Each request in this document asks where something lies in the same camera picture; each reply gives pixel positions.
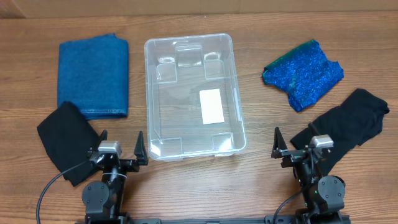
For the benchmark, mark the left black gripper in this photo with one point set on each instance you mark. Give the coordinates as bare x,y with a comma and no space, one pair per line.
142,157

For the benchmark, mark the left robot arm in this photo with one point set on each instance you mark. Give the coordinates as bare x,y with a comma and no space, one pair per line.
103,199

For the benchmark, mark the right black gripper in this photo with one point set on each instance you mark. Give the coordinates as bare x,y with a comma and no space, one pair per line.
278,150

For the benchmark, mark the sparkly blue green fabric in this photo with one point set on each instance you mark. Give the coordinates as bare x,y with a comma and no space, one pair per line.
304,73

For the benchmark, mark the clear plastic storage bin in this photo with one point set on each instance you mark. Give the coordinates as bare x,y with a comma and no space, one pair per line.
177,69

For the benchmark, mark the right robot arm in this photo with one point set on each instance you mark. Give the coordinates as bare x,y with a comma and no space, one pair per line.
323,194

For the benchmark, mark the folded blue denim cloth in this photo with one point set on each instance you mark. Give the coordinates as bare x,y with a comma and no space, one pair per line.
93,74

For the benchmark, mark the white label in bin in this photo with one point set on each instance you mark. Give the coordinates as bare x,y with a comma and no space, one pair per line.
211,106

